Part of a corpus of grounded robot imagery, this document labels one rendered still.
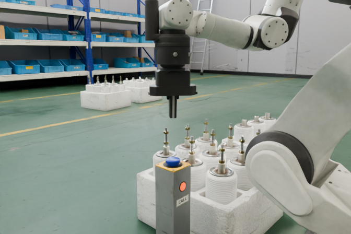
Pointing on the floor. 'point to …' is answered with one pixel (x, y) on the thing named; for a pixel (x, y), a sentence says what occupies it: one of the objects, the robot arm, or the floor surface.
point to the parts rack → (85, 14)
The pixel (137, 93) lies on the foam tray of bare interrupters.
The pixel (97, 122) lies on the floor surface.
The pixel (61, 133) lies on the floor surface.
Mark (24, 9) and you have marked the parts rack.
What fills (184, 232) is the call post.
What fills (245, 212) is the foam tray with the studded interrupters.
